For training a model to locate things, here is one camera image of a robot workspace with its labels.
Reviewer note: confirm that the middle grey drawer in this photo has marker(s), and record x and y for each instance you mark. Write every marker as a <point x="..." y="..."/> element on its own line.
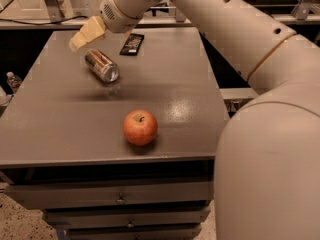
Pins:
<point x="127" y="218"/>

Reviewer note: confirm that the red apple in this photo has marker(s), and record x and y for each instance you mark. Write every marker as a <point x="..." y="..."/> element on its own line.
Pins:
<point x="140" y="127"/>

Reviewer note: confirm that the bottom grey drawer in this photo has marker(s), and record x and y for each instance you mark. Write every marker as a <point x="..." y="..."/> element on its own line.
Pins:
<point x="161" y="232"/>

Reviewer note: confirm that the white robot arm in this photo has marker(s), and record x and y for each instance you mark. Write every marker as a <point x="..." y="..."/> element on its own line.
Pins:
<point x="267" y="166"/>

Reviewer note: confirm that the grey metal frame rail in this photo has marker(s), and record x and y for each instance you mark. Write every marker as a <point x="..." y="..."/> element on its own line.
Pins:
<point x="148" y="22"/>

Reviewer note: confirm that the grey metal base beam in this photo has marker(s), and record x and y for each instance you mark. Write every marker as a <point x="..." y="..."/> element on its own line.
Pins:
<point x="235" y="98"/>

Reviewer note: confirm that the grey drawer cabinet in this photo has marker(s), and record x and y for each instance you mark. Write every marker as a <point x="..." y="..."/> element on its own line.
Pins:
<point x="64" y="126"/>

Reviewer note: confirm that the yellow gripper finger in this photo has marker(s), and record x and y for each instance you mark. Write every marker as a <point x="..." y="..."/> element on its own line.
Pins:
<point x="92" y="29"/>

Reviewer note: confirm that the black snack packet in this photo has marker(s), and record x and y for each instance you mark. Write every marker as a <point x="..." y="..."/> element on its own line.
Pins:
<point x="132" y="45"/>

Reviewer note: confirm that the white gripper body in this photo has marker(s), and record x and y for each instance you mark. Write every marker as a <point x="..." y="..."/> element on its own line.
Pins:
<point x="115" y="17"/>

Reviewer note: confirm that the orange drink can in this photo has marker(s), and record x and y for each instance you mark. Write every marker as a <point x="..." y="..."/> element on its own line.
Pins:
<point x="100" y="64"/>

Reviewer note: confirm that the grey drawer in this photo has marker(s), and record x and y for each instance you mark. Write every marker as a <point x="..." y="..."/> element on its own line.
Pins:
<point x="60" y="196"/>
<point x="161" y="232"/>
<point x="127" y="218"/>

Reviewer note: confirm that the top grey drawer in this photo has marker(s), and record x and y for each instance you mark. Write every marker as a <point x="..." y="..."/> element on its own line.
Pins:
<point x="60" y="196"/>

